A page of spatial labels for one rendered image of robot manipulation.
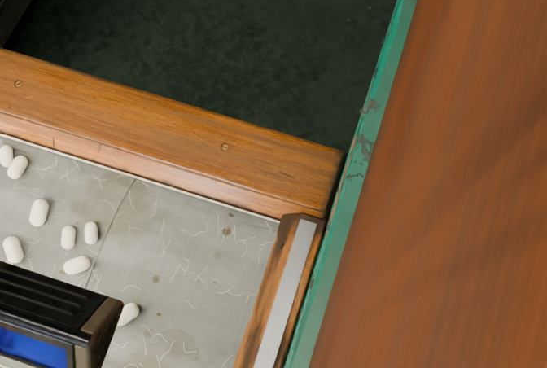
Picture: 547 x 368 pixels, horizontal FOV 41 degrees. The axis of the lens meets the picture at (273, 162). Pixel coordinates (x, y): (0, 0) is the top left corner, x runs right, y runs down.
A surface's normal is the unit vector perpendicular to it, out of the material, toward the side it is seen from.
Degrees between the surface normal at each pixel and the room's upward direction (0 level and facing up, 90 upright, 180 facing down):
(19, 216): 0
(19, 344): 58
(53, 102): 0
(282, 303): 0
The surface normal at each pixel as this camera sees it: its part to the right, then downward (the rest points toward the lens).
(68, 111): -0.01, -0.25
